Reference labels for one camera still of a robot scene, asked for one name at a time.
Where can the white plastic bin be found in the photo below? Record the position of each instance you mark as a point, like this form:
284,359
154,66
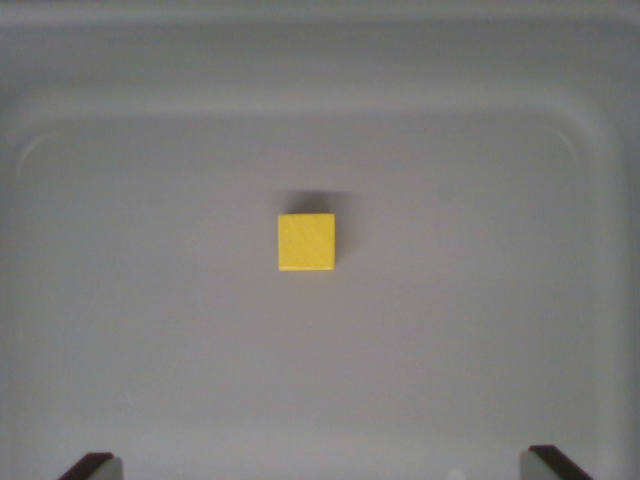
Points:
450,325

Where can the gripper left finger with grey pad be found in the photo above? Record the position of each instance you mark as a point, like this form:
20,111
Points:
97,469

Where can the yellow wooden cube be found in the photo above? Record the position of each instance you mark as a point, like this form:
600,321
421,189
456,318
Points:
306,242

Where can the gripper right finger with grey pad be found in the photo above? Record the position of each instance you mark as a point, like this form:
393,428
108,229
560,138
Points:
545,467

